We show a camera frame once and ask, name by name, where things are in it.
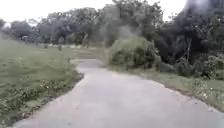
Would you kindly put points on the grass strip with weeds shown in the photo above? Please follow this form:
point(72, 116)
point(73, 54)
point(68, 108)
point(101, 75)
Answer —
point(188, 83)

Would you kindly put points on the dark wood of trees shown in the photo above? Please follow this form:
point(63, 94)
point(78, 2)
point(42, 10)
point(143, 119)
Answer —
point(76, 23)

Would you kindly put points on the green grass field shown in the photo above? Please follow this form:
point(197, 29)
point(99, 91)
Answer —
point(30, 73)

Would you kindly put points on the pale green bush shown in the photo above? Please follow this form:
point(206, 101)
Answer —
point(131, 51)

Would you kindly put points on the grey paved path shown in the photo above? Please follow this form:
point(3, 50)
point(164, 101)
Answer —
point(110, 100)

